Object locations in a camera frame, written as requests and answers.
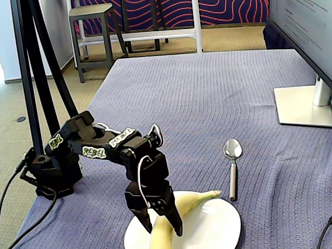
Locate purple red-lined panel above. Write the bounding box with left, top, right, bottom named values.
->
left=71, top=0, right=270, bottom=36

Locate black usb cable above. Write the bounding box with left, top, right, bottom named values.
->
left=0, top=158, right=26, bottom=211

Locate silver monitor stand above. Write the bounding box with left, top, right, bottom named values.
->
left=273, top=75, right=332, bottom=128

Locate computer monitor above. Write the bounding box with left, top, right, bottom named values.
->
left=267, top=0, right=332, bottom=89

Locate white rounded square plate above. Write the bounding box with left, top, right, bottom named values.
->
left=123, top=191, right=242, bottom=249

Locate metal spoon with grey handle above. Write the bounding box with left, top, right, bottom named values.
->
left=223, top=138, right=243, bottom=202

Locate red white servo wire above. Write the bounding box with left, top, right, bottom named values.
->
left=148, top=123, right=164, bottom=147
left=94, top=123, right=123, bottom=136
left=137, top=155, right=152, bottom=209

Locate blue woven table cloth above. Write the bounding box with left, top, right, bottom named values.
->
left=7, top=49, right=332, bottom=249

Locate yellow banana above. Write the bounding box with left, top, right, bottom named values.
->
left=149, top=189, right=223, bottom=249

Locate black power cable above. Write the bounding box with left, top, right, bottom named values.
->
left=7, top=185, right=58, bottom=249

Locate black camera stand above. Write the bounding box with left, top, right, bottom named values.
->
left=10, top=0, right=80, bottom=157

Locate black chair frame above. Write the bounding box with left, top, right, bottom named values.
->
left=120, top=0, right=170, bottom=54

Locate white table frame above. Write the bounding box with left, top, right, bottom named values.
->
left=77, top=0, right=204, bottom=61

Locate grey metal stool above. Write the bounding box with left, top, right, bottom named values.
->
left=68, top=3, right=129, bottom=84

